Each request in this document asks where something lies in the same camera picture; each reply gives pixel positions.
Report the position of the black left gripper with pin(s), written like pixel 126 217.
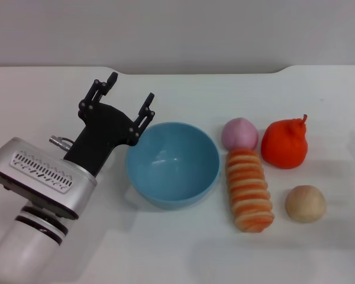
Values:
pixel 103 133

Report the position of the blue bowl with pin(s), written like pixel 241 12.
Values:
pixel 171 174

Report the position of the orange toy fruit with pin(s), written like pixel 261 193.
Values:
pixel 284 145

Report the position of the pink toy peach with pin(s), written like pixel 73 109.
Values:
pixel 239 134

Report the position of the orange striped toy bread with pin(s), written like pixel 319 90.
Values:
pixel 248 189

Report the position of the beige toy bun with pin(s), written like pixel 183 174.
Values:
pixel 305 204

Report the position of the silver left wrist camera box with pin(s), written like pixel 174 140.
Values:
pixel 41 189

